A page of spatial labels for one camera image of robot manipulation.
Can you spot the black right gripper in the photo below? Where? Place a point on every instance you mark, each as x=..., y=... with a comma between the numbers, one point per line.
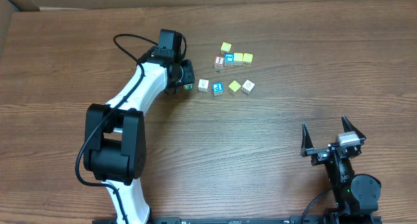
x=329, y=151

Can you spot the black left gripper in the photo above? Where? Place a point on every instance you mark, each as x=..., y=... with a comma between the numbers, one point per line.
x=187, y=75

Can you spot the green letter wooden block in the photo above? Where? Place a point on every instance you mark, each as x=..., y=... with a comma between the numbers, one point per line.
x=188, y=87

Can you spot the yellow mushroom wooden block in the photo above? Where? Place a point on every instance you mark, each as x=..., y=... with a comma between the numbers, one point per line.
x=234, y=87

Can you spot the green Z wooden block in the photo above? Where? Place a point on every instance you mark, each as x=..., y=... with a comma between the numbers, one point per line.
x=248, y=86

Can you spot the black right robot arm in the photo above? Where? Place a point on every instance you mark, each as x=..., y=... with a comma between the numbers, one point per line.
x=356, y=195

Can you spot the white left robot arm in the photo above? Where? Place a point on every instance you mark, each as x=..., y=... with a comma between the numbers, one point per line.
x=114, y=151

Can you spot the M letter wooden block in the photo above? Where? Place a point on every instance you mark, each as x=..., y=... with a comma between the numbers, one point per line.
x=203, y=85

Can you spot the blue P wooden block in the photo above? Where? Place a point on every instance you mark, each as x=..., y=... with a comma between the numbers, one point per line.
x=217, y=89

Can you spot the red I wooden block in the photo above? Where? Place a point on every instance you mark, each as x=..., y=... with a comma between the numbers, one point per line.
x=219, y=62

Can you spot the blue letter wooden block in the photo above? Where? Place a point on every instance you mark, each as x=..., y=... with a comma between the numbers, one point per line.
x=229, y=59

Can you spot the yellow back wooden block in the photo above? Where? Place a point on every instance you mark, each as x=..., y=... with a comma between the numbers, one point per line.
x=225, y=48

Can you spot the yellow top middle block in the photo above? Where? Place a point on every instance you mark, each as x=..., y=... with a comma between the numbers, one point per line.
x=238, y=59

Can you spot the yellow pineapple wooden block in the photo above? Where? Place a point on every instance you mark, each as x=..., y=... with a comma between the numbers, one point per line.
x=247, y=59

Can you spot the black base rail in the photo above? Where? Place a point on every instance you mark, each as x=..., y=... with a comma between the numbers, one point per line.
x=288, y=220

